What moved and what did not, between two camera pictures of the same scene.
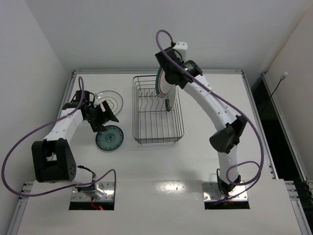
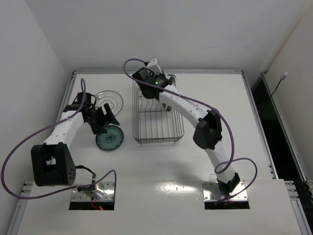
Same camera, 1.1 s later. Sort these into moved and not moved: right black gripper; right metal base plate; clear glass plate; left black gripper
Moved: right black gripper
Not moved: left black gripper; clear glass plate; right metal base plate
